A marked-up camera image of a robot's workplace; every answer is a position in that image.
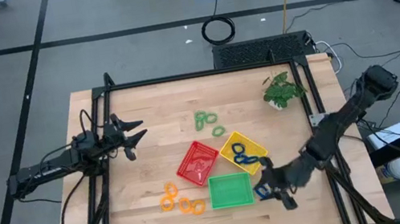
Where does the green plant in white pot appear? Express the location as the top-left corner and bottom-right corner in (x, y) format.
(259, 68), (310, 113)

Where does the black perforated computer case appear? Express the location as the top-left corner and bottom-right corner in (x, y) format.
(210, 28), (316, 72)

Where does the blue spring keychain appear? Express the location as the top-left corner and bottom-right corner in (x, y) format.
(246, 153), (261, 165)
(233, 153), (252, 166)
(231, 141), (247, 156)
(253, 181), (276, 202)

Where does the white paper sheet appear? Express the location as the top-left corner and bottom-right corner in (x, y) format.
(365, 122), (400, 153)

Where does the coiled black floor cable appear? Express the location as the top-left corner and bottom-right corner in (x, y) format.
(195, 0), (239, 49)

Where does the silver frame bracket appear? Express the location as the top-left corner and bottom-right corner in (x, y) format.
(308, 112), (328, 129)

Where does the orange spring keychain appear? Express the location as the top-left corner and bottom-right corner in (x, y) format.
(190, 198), (208, 217)
(177, 196), (193, 214)
(163, 181), (180, 200)
(158, 195), (176, 213)

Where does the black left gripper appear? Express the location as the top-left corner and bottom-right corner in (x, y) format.
(96, 108), (153, 165)

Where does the white power cable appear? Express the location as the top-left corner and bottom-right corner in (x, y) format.
(313, 37), (345, 77)

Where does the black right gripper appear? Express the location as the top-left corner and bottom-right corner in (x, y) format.
(258, 149), (316, 214)

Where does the yellow plastic basket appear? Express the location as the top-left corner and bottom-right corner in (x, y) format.
(215, 125), (273, 181)

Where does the green plastic basket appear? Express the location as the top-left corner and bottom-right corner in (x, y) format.
(206, 169), (256, 212)

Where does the red plastic basket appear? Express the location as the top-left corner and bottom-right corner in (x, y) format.
(171, 137), (226, 191)

